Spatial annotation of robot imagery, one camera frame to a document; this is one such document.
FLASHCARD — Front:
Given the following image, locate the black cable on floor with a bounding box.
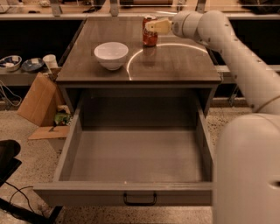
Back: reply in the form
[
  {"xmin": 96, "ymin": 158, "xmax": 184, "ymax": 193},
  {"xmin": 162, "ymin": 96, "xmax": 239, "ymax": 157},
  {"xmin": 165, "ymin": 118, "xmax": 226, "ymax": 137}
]
[{"xmin": 0, "ymin": 180, "xmax": 47, "ymax": 218}]

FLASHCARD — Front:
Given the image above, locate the blue patterned bowl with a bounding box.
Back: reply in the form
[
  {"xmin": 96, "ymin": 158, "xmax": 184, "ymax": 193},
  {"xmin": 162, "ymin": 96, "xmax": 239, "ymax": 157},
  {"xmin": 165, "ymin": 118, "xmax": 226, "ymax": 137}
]
[{"xmin": 0, "ymin": 55, "xmax": 22, "ymax": 72}]

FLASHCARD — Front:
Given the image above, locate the white paper cup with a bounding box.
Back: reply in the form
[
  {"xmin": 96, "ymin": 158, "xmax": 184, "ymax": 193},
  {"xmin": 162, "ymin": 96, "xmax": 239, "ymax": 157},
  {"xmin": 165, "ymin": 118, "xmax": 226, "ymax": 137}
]
[{"xmin": 43, "ymin": 54, "xmax": 58, "ymax": 69}]

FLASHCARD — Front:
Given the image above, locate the white ceramic bowl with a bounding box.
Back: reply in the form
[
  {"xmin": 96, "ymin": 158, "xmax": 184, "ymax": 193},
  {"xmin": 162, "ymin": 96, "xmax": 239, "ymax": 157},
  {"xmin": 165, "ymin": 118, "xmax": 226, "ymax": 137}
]
[{"xmin": 94, "ymin": 42, "xmax": 129, "ymax": 71}]

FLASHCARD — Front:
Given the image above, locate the green snack bag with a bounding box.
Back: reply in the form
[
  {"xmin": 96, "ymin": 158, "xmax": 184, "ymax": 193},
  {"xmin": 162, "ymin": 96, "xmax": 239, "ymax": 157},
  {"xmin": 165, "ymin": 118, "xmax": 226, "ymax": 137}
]
[{"xmin": 54, "ymin": 113, "xmax": 72, "ymax": 126}]

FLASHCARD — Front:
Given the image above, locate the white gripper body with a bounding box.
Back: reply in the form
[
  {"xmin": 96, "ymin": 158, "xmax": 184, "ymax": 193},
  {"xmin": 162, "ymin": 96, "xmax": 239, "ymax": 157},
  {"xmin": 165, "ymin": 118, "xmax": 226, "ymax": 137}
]
[{"xmin": 171, "ymin": 10, "xmax": 202, "ymax": 39}]

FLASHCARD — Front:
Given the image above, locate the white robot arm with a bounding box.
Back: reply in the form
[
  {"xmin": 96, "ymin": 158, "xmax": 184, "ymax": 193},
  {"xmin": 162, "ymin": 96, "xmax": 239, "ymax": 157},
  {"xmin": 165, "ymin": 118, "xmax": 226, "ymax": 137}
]
[{"xmin": 145, "ymin": 10, "xmax": 280, "ymax": 224}]

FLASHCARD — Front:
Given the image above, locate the brown cardboard box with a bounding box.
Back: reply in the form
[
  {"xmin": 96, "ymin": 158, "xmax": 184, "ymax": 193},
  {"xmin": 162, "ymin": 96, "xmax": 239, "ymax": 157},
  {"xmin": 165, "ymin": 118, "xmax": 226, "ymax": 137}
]
[{"xmin": 17, "ymin": 73, "xmax": 70, "ymax": 140}]

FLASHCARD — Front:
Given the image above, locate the white cable left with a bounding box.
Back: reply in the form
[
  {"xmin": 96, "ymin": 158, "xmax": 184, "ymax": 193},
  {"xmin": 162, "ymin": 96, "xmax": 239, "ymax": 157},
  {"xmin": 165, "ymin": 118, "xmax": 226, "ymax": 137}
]
[{"xmin": 0, "ymin": 79, "xmax": 23, "ymax": 109}]

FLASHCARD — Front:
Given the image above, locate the grey low shelf left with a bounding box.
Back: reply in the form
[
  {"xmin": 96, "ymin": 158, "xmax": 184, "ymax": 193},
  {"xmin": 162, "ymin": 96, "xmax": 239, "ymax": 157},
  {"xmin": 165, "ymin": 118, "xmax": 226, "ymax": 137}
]
[{"xmin": 0, "ymin": 66, "xmax": 62, "ymax": 88}]

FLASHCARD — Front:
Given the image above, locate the grey low shelf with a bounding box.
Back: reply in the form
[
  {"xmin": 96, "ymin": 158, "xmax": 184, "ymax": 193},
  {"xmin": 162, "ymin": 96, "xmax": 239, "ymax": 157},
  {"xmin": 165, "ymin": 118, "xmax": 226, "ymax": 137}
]
[
  {"xmin": 215, "ymin": 65, "xmax": 280, "ymax": 84},
  {"xmin": 0, "ymin": 66, "xmax": 62, "ymax": 88}
]

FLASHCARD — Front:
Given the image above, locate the black chair base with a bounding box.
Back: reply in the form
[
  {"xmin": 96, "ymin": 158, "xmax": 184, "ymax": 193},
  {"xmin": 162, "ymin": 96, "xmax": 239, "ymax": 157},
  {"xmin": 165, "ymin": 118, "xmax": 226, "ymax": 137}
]
[{"xmin": 0, "ymin": 139, "xmax": 21, "ymax": 186}]

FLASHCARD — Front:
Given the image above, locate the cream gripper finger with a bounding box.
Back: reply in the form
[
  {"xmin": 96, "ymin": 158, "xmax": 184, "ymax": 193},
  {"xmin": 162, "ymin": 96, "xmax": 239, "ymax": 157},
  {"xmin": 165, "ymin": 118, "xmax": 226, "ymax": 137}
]
[{"xmin": 145, "ymin": 17, "xmax": 172, "ymax": 34}]

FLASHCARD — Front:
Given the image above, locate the black drawer handle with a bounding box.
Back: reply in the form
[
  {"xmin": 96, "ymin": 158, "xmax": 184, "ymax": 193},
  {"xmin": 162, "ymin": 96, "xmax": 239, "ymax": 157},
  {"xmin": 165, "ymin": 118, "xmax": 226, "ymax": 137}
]
[{"xmin": 123, "ymin": 193, "xmax": 158, "ymax": 207}]

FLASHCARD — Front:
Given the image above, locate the red coke can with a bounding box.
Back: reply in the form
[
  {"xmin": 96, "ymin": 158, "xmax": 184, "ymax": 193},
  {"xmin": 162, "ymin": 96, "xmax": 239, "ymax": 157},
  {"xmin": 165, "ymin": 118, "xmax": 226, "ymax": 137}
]
[{"xmin": 142, "ymin": 15, "xmax": 158, "ymax": 47}]

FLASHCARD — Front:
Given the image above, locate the grey low shelf right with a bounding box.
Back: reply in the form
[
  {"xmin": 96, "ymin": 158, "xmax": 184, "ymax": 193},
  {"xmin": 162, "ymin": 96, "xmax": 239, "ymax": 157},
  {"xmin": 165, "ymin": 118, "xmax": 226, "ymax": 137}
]
[{"xmin": 215, "ymin": 65, "xmax": 280, "ymax": 84}]

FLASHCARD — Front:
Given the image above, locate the dark blue plate bowl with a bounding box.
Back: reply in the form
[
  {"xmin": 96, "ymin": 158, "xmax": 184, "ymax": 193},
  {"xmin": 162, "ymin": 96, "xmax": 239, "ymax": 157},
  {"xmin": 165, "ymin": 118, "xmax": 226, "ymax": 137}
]
[{"xmin": 21, "ymin": 58, "xmax": 45, "ymax": 73}]

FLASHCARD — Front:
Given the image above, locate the open grey top drawer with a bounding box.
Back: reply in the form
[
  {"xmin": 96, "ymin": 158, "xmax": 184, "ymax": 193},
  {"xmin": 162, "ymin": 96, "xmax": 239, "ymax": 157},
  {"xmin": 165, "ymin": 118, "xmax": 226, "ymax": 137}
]
[{"xmin": 34, "ymin": 96, "xmax": 213, "ymax": 206}]

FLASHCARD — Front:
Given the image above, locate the grey cabinet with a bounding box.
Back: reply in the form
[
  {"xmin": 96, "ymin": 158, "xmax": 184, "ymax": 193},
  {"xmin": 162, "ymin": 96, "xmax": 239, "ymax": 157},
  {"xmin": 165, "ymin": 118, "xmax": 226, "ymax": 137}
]
[{"xmin": 57, "ymin": 17, "xmax": 221, "ymax": 112}]

